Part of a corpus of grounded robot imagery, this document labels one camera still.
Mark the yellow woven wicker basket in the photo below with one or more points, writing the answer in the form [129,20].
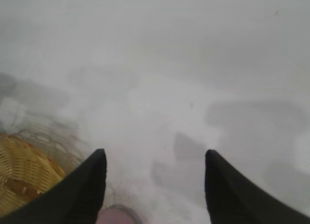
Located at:
[21,166]

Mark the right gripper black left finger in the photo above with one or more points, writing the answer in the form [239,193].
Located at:
[67,199]

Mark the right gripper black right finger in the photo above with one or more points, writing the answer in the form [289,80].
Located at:
[237,199]

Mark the pink peach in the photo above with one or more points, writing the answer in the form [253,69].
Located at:
[116,215]

